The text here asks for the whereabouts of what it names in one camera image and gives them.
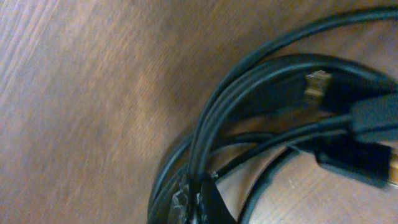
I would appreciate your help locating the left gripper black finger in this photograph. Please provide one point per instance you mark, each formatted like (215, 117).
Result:
(207, 208)

